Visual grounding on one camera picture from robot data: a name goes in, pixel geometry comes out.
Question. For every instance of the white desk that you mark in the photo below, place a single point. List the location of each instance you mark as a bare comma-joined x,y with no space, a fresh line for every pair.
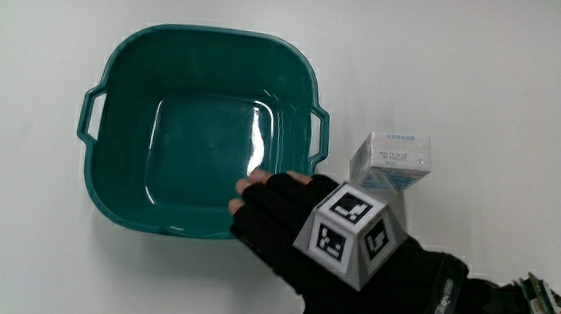
492,83

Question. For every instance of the person's right hand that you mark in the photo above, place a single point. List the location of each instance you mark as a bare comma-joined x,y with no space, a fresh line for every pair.
390,296

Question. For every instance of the green plastic basin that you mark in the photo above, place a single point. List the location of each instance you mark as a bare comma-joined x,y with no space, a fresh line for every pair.
196,150

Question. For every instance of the white milk carton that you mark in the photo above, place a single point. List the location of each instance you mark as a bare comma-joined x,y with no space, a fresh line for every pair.
401,159

